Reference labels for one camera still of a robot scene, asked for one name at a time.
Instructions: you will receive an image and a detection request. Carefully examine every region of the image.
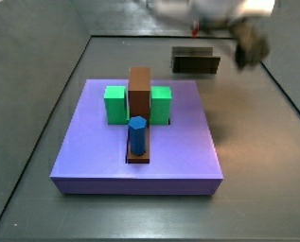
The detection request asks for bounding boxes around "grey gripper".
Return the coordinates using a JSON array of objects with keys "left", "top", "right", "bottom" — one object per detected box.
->
[{"left": 151, "top": 0, "right": 276, "bottom": 25}]

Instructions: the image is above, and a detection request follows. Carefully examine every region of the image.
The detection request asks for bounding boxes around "red peg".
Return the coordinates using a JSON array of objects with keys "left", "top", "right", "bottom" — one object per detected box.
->
[{"left": 192, "top": 21, "right": 200, "bottom": 38}]

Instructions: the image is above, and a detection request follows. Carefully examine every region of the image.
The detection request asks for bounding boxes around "purple base board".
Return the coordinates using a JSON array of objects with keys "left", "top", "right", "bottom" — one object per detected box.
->
[{"left": 50, "top": 79, "right": 223, "bottom": 195}]

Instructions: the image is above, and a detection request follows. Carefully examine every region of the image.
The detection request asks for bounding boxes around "green block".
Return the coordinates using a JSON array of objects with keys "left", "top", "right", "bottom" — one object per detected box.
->
[
  {"left": 151, "top": 86, "right": 173, "bottom": 125},
  {"left": 105, "top": 86, "right": 128, "bottom": 125}
]

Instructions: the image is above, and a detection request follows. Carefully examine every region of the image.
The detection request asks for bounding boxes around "blue hexagonal peg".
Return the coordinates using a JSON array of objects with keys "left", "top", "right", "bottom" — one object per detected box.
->
[{"left": 128, "top": 116, "right": 148, "bottom": 156}]

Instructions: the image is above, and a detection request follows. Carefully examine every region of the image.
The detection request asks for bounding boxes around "brown T-shaped block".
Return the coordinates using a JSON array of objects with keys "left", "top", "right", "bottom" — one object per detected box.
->
[{"left": 128, "top": 67, "right": 151, "bottom": 164}]

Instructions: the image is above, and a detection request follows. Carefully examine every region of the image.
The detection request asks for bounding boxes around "black angle bracket holder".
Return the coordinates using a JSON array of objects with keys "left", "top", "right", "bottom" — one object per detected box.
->
[{"left": 172, "top": 46, "right": 220, "bottom": 74}]

